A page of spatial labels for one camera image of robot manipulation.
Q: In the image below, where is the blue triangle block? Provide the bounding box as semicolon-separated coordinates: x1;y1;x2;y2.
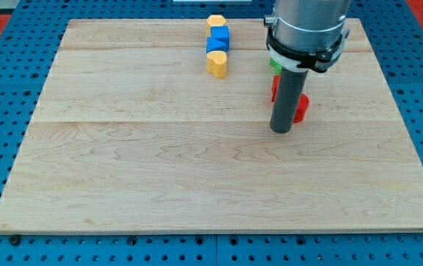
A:
206;37;229;53

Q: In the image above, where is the red block behind rod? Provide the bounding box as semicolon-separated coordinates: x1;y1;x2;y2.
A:
271;75;280;103

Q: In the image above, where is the yellow hexagon block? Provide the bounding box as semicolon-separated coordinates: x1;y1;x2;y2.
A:
206;15;227;37

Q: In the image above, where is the red round block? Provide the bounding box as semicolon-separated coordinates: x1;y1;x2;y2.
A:
293;93;310;123

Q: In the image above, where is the wooden board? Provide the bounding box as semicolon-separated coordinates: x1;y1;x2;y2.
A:
0;18;423;235

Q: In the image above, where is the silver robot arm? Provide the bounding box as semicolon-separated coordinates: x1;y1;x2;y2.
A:
263;0;351;73

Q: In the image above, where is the blue cube block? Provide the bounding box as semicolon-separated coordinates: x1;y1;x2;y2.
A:
211;25;231;52

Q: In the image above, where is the yellow heart block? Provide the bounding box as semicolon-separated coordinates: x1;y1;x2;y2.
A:
206;50;228;78

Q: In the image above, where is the green block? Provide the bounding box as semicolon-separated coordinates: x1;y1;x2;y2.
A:
269;58;282;75

